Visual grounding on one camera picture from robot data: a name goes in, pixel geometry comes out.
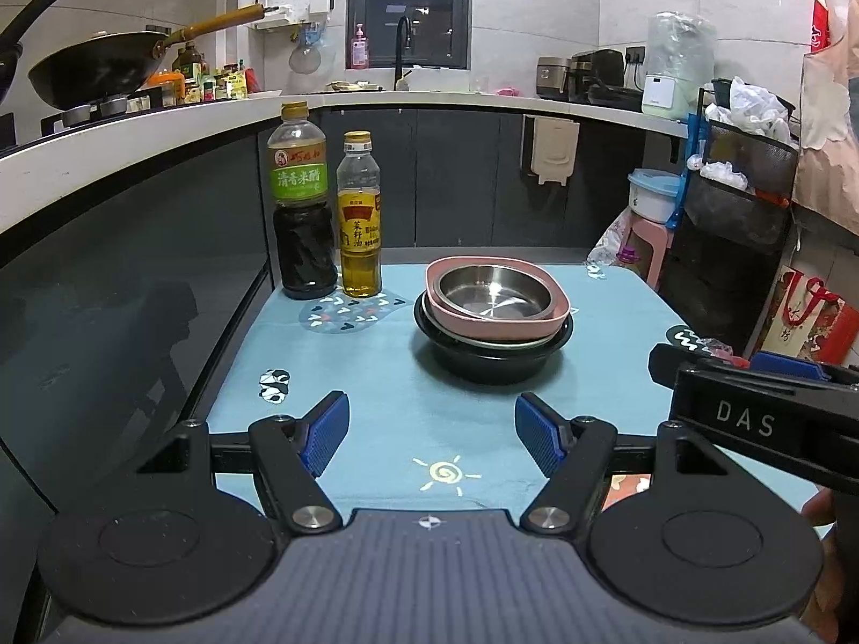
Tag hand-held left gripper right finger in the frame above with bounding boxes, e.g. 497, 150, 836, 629
515, 392, 729, 538

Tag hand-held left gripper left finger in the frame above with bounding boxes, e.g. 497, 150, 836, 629
134, 391, 350, 538

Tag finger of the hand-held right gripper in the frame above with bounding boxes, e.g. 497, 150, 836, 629
647, 343, 753, 386
748, 350, 859, 386

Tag black plastic bowl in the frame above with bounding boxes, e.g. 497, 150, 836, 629
413, 291, 576, 386

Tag pink square dish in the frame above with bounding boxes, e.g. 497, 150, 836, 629
425, 256, 571, 341

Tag green plate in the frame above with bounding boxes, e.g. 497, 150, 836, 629
417, 291, 568, 351

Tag stainless steel bowl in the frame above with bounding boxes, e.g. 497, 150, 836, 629
438, 264, 558, 320

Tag person's right hand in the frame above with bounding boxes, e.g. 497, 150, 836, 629
802, 488, 859, 644

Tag red plastic bag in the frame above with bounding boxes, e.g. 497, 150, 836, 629
704, 342, 751, 369

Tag red patterned gift bag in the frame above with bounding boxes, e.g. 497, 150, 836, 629
755, 267, 859, 367

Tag blue printed tablecloth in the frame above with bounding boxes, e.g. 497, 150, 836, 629
205, 261, 859, 618

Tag pink plastic stool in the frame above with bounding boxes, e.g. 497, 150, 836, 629
627, 215, 675, 289

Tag silver patterned bag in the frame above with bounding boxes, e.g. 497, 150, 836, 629
587, 208, 635, 269

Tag black mesh rack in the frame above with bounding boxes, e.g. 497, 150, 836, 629
661, 77, 803, 356

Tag white container blue lid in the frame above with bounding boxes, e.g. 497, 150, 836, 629
627, 169, 682, 224

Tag yellow oil bottle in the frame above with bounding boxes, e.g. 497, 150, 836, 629
336, 130, 383, 298

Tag dark vinegar bottle green label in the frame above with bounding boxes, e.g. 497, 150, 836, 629
267, 101, 338, 301

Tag beige paper bag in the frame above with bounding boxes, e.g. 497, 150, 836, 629
792, 0, 859, 256

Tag white plastic bag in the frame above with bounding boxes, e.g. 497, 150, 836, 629
698, 159, 749, 192
704, 76, 799, 145

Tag blue plastic tool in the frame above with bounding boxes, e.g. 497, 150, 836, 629
667, 114, 709, 225

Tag beige hanging bin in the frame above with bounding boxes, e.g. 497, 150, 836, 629
522, 115, 581, 187

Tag dark kitchen cabinets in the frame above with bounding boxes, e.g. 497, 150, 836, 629
0, 107, 672, 644

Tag white appliance plastic cover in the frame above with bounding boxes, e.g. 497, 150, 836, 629
640, 11, 718, 118

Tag black air fryer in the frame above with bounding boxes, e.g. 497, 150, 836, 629
569, 48, 644, 107

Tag silver rice cooker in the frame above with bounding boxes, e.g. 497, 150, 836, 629
535, 57, 571, 100

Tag white kitchen countertop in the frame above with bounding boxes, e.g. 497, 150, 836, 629
0, 90, 692, 236

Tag red and white bag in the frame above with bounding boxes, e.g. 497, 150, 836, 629
809, 0, 833, 55

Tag row of seasoning bottles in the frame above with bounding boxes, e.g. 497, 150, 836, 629
171, 43, 259, 105

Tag hanging round strainer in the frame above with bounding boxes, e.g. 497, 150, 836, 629
288, 30, 330, 75

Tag orange lidded container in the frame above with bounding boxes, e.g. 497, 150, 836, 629
146, 70, 187, 107

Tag black faucet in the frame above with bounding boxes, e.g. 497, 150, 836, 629
394, 15, 413, 91

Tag gas stove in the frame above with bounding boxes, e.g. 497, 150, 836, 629
40, 90, 169, 138

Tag dark window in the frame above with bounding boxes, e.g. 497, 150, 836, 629
347, 0, 474, 71

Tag black wok wooden handle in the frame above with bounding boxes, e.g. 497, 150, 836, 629
28, 3, 266, 112

